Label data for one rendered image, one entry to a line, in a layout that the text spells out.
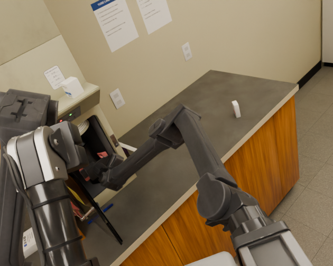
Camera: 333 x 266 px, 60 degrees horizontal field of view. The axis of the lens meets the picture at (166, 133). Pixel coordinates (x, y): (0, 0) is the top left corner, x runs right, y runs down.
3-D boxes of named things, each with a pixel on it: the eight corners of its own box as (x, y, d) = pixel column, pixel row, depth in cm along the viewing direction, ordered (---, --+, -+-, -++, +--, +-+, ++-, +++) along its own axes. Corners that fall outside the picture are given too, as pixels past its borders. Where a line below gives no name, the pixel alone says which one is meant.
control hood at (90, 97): (29, 146, 110) (13, 126, 104) (97, 101, 122) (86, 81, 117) (38, 157, 101) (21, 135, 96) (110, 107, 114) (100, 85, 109)
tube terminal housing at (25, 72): (66, 196, 154) (-35, 68, 111) (113, 159, 167) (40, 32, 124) (85, 219, 136) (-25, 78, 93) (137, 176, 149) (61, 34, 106)
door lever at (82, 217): (83, 202, 109) (79, 198, 108) (95, 212, 103) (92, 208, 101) (71, 212, 107) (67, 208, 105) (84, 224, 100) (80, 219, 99)
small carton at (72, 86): (67, 96, 110) (59, 83, 107) (78, 89, 112) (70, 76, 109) (73, 98, 107) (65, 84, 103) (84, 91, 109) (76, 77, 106)
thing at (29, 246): (17, 244, 138) (12, 239, 135) (48, 223, 142) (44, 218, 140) (20, 262, 128) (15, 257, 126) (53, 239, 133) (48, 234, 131)
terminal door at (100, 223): (85, 212, 133) (36, 149, 110) (124, 245, 112) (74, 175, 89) (83, 214, 132) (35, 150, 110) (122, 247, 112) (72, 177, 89)
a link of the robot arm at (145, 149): (160, 127, 85) (188, 141, 90) (161, 113, 89) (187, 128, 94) (94, 186, 111) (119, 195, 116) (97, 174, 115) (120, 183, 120)
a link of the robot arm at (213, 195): (176, 93, 87) (201, 107, 92) (151, 126, 92) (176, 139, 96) (231, 199, 50) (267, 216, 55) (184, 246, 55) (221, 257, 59)
